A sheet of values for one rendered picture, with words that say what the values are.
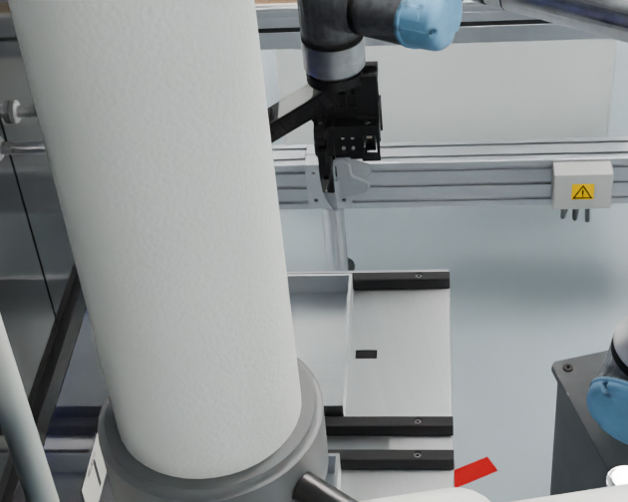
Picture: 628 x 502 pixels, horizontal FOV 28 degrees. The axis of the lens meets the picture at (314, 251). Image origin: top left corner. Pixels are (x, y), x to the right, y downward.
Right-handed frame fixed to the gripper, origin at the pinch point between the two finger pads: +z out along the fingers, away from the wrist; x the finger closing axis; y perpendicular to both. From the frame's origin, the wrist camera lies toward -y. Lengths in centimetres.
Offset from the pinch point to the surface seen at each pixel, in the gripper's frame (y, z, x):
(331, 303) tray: -1.8, 21.1, 3.7
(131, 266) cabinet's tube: 7, -73, -101
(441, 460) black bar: 14.0, 19.9, -27.1
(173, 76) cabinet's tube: 9, -80, -101
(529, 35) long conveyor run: 30, 24, 83
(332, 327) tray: -1.3, 21.2, -1.4
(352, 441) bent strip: 2.7, 21.3, -22.7
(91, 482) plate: -23.9, 6.3, -42.4
